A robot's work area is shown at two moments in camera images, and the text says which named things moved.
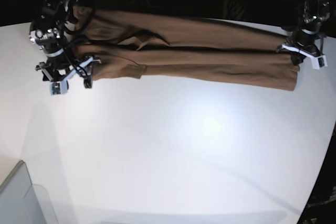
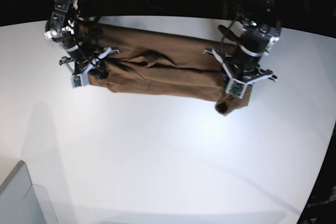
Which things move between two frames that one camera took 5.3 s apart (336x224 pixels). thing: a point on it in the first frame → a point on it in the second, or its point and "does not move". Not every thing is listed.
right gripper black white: (311, 47) → (237, 76)
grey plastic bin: (23, 202) does not move
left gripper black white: (58, 75) → (81, 68)
